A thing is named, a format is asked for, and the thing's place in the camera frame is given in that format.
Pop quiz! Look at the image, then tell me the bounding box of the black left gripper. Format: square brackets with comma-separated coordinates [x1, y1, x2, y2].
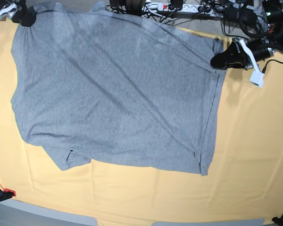
[210, 39, 277, 70]

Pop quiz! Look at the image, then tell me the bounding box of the grey t-shirt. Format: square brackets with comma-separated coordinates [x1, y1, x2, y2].
[11, 2, 225, 175]

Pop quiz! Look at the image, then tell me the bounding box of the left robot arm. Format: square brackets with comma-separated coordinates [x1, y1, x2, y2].
[210, 0, 283, 70]

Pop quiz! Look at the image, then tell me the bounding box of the black power adapter box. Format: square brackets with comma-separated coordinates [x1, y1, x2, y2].
[225, 7, 257, 24]

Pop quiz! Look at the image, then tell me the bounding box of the white power strip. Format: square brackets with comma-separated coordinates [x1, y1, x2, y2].
[142, 0, 223, 18]

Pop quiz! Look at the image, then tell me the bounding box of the yellow tablecloth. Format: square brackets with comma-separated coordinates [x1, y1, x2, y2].
[0, 21, 283, 226]

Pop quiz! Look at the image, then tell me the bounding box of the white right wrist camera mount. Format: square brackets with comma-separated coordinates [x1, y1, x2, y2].
[0, 0, 23, 20]

